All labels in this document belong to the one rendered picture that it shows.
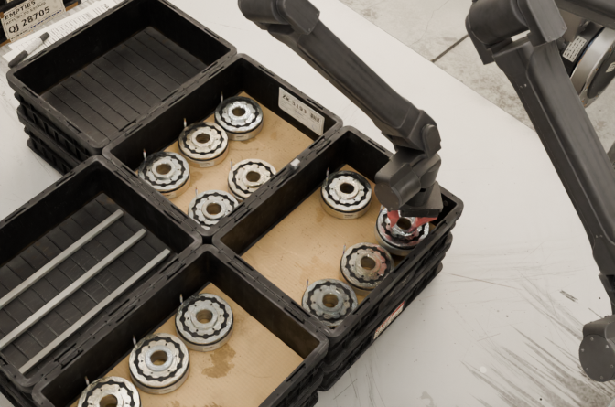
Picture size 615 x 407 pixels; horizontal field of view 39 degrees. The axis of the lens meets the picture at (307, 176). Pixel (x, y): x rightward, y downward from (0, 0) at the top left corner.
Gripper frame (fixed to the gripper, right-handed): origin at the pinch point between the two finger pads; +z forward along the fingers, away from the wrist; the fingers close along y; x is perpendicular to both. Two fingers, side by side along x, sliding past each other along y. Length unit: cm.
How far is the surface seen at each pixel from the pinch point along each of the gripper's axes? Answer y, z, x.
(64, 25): -74, 24, 76
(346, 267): -11.5, 3.7, -7.9
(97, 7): -67, 23, 83
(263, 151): -26.0, 7.8, 23.2
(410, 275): 0.7, 4.2, -9.4
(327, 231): -14.0, 6.9, 2.2
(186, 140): -42.1, 5.6, 24.0
